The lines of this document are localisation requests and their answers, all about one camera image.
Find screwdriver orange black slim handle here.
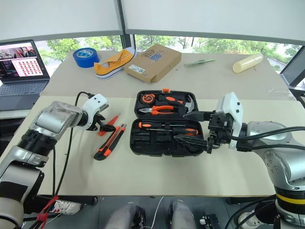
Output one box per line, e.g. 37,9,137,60
138,121,187,129

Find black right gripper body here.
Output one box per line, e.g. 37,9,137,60
206,110,235,155

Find black fuzzy pouch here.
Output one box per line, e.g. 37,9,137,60
129,89,206,157

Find thin white cable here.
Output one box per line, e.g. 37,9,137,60
151,196,165,229

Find white shoe with red print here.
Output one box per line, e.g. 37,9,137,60
51,199,83,216

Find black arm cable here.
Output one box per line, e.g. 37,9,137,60
51,91,93,199
236,126,305,152

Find black white floor device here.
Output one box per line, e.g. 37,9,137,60
198,213,222,229

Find blue tape roll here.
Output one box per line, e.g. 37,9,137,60
72,47,101,69

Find dark window frame post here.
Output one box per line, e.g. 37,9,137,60
117,0,137,52

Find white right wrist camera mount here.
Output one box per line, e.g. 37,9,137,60
215,92,244,150

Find screwdriver black orange thick handle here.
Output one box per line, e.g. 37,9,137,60
144,127,200,137

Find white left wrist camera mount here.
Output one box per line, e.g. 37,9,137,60
82,94,109,131

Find dark monitor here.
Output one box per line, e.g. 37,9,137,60
279,46,305,87

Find yellow canvas sneaker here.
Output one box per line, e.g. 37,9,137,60
93,46,139,81

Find cream plastic cylinder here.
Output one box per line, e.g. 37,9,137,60
232,52,264,73

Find red tape strip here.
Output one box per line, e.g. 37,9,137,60
36,195,60,223

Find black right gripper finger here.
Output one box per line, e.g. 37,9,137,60
183,110,214,121
173,134,209,150

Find claw hammer black orange handle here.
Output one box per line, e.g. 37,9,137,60
158,93,198,113

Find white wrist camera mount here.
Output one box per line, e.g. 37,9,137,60
82,94,109,131
215,92,244,150

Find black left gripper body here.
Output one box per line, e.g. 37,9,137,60
88,114,103,132

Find orange handled pliers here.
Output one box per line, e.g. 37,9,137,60
138,104,175,116

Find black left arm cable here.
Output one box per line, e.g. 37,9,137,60
51,91,93,199

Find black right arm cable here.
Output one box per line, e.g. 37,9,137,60
236,126,305,152

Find black table foot bar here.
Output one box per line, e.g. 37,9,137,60
56,196,99,206

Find open laptop computer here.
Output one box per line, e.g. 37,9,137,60
0,39,51,112

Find green plastic tool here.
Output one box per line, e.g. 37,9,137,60
183,58,217,68

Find white roller blind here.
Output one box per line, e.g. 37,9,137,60
120,0,305,46
0,0,125,42

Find black orange utility knife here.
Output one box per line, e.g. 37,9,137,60
93,123,128,161

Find black orange tape measure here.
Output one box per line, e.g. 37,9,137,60
140,94,156,104

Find grey rounded shape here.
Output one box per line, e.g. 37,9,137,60
167,199,198,229
104,201,146,229

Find plain white shoe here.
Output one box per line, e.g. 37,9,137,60
237,209,261,229

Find flat brown cardboard box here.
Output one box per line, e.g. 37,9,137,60
123,43,182,84

